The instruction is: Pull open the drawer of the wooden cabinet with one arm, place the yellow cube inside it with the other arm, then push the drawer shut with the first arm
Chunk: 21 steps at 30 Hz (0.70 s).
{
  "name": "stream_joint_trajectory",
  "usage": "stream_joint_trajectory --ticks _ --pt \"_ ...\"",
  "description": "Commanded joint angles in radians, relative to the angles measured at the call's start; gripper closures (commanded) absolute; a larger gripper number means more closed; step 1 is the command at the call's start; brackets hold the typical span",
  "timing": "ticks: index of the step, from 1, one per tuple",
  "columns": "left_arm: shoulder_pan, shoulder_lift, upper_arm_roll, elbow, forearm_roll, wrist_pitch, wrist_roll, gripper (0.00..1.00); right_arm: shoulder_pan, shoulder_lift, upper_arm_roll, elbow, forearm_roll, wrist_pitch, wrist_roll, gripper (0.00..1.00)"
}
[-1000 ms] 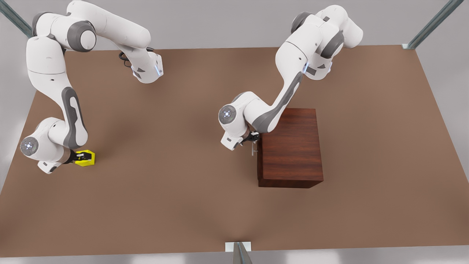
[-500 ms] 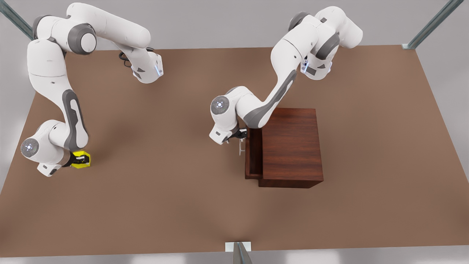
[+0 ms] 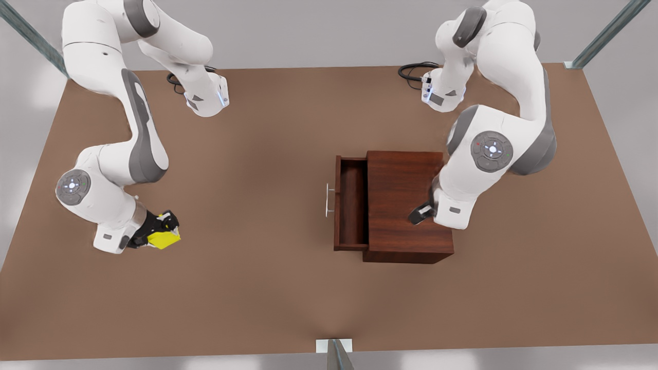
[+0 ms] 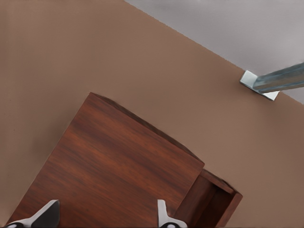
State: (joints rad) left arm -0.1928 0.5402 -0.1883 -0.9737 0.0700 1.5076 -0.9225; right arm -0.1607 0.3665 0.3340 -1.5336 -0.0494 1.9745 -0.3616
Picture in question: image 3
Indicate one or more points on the dark wooden cabinet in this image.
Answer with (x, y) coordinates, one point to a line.
(406, 205)

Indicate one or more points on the yellow block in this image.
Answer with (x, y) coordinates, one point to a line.
(164, 239)

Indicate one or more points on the silver frame post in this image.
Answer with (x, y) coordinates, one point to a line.
(336, 354)
(606, 33)
(31, 33)

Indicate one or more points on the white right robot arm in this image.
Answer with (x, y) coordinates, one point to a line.
(103, 159)

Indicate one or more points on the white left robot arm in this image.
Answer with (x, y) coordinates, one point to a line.
(493, 133)

